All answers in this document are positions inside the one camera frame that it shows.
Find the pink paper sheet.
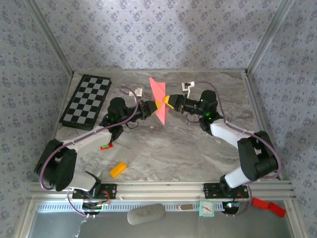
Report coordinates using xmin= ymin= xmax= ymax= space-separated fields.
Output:
xmin=148 ymin=76 xmax=170 ymax=126

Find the grey metal sheet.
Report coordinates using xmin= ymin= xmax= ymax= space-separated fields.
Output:
xmin=29 ymin=210 xmax=295 ymax=238

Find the black grey chessboard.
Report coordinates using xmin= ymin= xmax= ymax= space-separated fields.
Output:
xmin=58 ymin=74 xmax=112 ymax=130

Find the orange toy block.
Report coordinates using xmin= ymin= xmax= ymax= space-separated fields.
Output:
xmin=109 ymin=162 xmax=128 ymax=178

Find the grey oval stone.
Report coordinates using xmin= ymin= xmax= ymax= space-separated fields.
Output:
xmin=127 ymin=203 xmax=166 ymax=226

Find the small teal clock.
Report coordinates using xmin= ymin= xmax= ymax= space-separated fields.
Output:
xmin=199 ymin=200 xmax=215 ymax=218

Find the red plastic tool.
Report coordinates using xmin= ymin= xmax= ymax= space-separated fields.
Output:
xmin=252 ymin=197 xmax=287 ymax=218

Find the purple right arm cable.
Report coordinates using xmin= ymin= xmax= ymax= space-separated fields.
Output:
xmin=193 ymin=80 xmax=283 ymax=218

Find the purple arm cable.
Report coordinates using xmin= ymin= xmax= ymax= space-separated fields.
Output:
xmin=193 ymin=80 xmax=283 ymax=218
xmin=39 ymin=86 xmax=139 ymax=219

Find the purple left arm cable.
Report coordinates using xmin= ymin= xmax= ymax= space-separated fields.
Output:
xmin=39 ymin=86 xmax=139 ymax=219

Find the aluminium side rail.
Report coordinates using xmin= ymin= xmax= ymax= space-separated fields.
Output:
xmin=243 ymin=71 xmax=283 ymax=181

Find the aluminium mounting rail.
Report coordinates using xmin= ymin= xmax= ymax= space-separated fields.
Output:
xmin=28 ymin=180 xmax=297 ymax=201

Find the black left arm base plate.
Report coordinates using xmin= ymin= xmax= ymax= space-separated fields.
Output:
xmin=72 ymin=183 xmax=117 ymax=200

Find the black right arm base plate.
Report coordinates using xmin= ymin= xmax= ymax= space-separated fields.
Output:
xmin=203 ymin=182 xmax=250 ymax=199

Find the aluminium corner post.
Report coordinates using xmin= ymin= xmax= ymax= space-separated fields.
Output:
xmin=26 ymin=0 xmax=75 ymax=76
xmin=246 ymin=0 xmax=295 ymax=76

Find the slotted grey cable duct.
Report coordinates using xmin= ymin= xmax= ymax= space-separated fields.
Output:
xmin=36 ymin=201 xmax=285 ymax=213

